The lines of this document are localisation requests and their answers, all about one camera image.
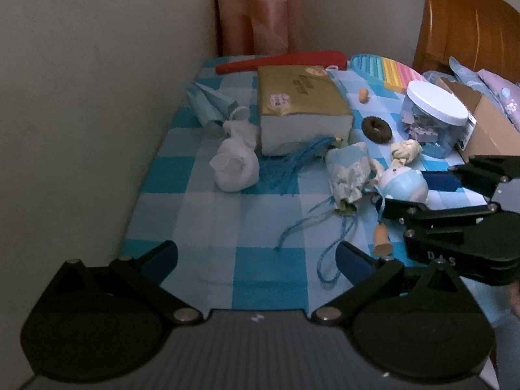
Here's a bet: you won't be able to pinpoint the brown scrunchie ring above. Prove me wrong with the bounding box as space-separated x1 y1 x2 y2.
361 115 393 144

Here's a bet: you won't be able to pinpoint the blue round doll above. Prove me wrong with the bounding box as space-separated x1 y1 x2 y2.
373 165 428 258

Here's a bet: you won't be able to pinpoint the red folded fan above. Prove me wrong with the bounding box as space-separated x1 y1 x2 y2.
215 50 348 75

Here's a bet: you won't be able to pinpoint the brown cardboard box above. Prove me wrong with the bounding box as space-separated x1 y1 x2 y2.
436 78 520 161

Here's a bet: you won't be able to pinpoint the pink floral pillow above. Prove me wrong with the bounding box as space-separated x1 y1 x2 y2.
477 69 520 130

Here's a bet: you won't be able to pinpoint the rainbow pop-it mat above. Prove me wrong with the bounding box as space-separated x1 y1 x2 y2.
348 54 426 93

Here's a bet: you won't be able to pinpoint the floral blue fabric pouch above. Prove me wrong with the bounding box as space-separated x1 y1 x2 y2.
325 143 371 211

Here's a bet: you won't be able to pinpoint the small orange peanut toy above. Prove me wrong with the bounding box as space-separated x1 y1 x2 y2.
359 88 369 104

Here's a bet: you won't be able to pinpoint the wooden headboard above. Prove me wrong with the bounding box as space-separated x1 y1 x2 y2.
412 0 520 83

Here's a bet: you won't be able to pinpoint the blue raffia tassel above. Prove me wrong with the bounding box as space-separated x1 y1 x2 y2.
247 136 344 195

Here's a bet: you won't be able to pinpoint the clear jar white lid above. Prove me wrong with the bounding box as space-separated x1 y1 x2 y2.
400 80 477 159

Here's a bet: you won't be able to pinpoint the beige knotted cloth toy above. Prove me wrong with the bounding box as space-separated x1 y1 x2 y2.
390 139 422 167

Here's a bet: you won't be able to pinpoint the blue floral pillow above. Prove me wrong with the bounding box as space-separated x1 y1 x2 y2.
422 57 489 93

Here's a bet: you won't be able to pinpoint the pink satin curtain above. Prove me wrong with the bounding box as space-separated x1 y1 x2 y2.
217 0 303 56

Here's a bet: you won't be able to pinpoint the blue paper cones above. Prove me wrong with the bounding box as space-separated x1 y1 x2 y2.
187 82 239 138

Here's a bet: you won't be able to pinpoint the blue checkered tablecloth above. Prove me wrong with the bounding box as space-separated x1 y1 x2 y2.
117 54 509 314

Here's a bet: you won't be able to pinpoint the gold tissue pack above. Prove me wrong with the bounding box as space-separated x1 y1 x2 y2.
257 65 353 156

